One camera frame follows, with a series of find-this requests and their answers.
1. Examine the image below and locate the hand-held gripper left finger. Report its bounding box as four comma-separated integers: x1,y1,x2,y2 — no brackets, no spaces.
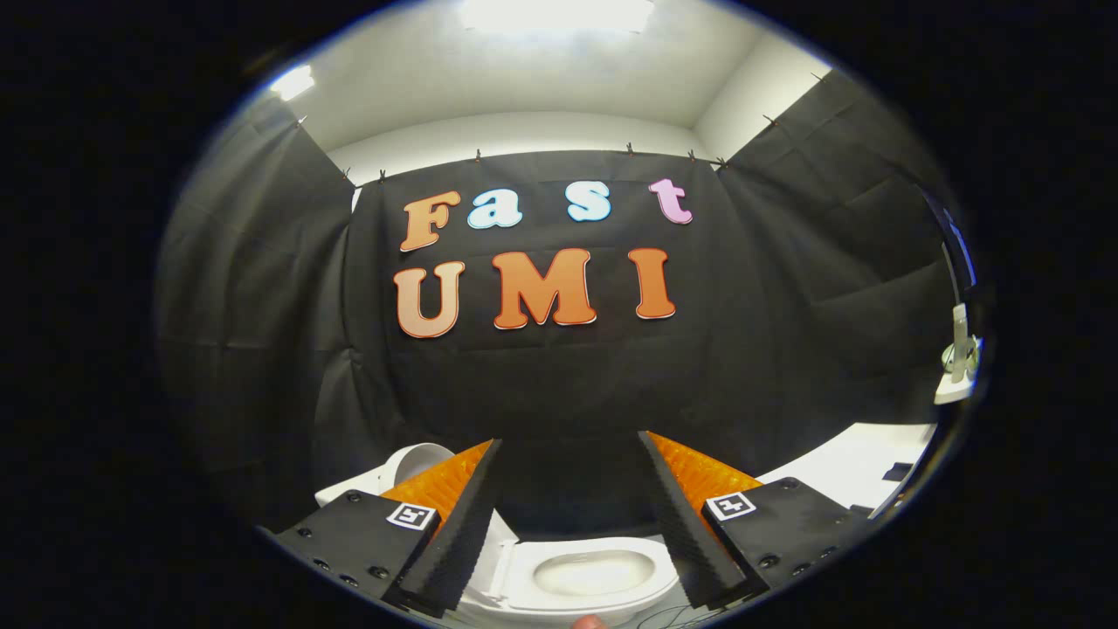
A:
266,439,505,617

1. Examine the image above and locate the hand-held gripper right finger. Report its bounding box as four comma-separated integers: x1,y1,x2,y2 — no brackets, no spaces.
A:
638,431,870,611

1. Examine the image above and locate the white toilet lid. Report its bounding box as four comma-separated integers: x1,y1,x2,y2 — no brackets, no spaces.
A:
384,443,516,560

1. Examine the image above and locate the white ceramic toilet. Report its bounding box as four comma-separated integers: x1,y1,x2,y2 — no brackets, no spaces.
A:
314,467,682,628

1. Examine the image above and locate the white drawer cabinet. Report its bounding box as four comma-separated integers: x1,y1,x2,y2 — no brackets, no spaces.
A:
756,424,940,516

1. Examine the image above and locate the black backdrop cloth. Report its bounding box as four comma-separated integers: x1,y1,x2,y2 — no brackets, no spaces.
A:
155,70,962,538

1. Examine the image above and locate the translucent bottle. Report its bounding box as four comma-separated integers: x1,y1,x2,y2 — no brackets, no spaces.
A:
950,303,971,384

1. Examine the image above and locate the small ceiling light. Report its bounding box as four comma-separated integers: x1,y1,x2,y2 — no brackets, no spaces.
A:
269,66,315,101

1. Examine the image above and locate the large ceiling light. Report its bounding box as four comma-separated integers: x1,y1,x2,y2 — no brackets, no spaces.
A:
459,0,656,36

